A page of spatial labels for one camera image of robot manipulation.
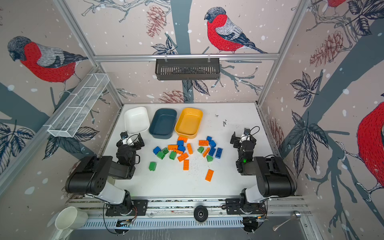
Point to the orange lego brick vertical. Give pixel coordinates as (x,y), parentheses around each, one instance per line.
(190,150)

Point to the white plastic bin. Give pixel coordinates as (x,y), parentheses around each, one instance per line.
(136,120)

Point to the black wire wall basket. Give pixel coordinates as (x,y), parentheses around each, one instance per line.
(187,69)

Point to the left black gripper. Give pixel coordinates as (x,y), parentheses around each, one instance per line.
(136,144)

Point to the orange lego brick lone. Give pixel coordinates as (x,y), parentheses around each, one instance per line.
(209,175)

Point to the green lego brick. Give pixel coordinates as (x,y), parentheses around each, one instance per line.
(172,155)
(209,158)
(160,155)

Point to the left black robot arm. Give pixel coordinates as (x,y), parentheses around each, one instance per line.
(90,177)

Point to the white ceramic mug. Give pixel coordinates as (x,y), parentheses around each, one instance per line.
(71,218)

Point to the black round knob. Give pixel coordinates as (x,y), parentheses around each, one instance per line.
(201,214)

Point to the dark teal plastic bin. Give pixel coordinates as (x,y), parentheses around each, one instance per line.
(163,123)

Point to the yellow plastic bin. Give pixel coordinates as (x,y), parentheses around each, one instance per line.
(189,122)

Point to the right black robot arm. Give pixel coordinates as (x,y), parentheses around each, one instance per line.
(273,179)

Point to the orange lego brick tilted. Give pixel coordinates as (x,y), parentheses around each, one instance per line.
(183,157)

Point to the white mesh wall shelf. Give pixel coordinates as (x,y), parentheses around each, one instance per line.
(75,112)

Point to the metal spoon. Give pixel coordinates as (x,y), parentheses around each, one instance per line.
(296,215)

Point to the green lego brick lone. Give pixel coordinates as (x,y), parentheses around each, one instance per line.
(153,166)

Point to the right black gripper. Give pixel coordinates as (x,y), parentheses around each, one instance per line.
(238,141)

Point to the orange lego brick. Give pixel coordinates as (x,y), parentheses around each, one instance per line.
(186,165)
(204,143)
(183,157)

